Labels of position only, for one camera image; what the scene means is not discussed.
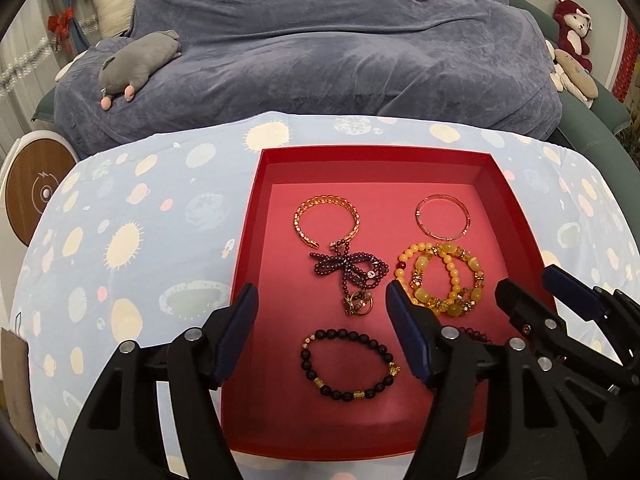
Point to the gold ring red stone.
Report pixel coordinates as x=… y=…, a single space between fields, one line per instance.
x=359 y=302

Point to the beige cookie plush toy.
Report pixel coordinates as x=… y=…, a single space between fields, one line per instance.
x=568 y=75

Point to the red monkey plush toy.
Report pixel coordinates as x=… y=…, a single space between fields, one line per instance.
x=575 y=24

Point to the round wooden white device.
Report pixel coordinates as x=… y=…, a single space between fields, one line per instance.
x=36 y=165

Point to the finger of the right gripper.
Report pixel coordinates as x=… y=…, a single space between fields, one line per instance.
x=543 y=330
x=570 y=284

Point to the blue planet print sheet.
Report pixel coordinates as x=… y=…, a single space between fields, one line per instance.
x=140 y=241

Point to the rose gold thin bangle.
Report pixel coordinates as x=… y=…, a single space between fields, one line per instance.
x=442 y=217

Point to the dark blue velvet blanket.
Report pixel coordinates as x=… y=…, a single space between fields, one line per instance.
x=482 y=63

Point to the purple garnet bead strand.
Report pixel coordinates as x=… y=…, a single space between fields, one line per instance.
x=358 y=270

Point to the gold chain bangle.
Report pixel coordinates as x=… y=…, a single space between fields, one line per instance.
x=324 y=220

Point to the red bow curtain tie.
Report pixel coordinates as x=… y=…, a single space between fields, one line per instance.
x=59 y=27

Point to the grey mouse plush toy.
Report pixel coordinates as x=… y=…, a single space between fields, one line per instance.
x=127 y=71

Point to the brown paper bag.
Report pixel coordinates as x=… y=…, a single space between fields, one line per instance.
x=16 y=384

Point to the red cardboard box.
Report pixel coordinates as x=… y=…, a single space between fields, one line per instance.
x=387 y=198

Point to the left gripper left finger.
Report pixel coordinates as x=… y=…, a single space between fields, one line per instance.
x=118 y=434

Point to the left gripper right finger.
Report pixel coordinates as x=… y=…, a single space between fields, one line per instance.
x=527 y=433

